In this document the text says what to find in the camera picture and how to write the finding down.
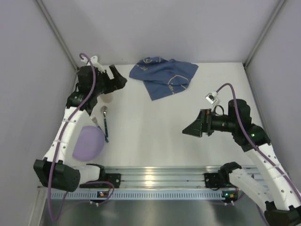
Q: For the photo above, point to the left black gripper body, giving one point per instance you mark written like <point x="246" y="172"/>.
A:
<point x="108" y="81"/>

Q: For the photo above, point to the perforated cable tray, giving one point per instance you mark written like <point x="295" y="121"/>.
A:
<point x="146" y="195"/>

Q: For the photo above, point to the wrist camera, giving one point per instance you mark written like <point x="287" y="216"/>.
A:
<point x="213" y="99"/>
<point x="94" y="61"/>

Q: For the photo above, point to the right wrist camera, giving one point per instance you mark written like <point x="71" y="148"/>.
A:
<point x="213" y="99"/>

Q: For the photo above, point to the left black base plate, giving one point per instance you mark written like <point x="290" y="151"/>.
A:
<point x="114" y="178"/>

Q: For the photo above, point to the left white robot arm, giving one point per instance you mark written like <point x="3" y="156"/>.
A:
<point x="67" y="163"/>

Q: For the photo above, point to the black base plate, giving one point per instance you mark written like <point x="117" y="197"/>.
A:
<point x="114" y="178"/>
<point x="216" y="181"/>

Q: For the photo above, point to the purple plate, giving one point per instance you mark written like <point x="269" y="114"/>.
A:
<point x="89" y="143"/>

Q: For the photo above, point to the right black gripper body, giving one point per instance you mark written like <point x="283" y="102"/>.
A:
<point x="208" y="123"/>

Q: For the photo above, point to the beige paper cup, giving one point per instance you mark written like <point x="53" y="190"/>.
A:
<point x="107" y="98"/>

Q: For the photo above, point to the spoon with teal handle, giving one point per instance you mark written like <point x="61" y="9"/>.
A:
<point x="104" y="111"/>

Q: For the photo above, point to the aluminium mounting rail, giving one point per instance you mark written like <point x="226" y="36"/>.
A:
<point x="155" y="176"/>

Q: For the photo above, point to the blue fish placemat cloth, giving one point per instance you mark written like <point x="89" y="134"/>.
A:
<point x="162" y="77"/>

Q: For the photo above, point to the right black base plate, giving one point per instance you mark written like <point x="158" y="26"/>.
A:
<point x="216" y="181"/>

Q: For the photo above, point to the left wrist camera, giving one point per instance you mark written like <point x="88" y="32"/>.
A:
<point x="94" y="61"/>

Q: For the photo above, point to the fork with teal handle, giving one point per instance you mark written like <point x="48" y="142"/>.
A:
<point x="95" y="121"/>

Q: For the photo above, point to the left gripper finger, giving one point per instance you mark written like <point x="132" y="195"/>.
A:
<point x="120" y="81"/>
<point x="114" y="71"/>

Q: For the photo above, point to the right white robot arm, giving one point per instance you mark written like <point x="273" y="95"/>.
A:
<point x="279" y="200"/>

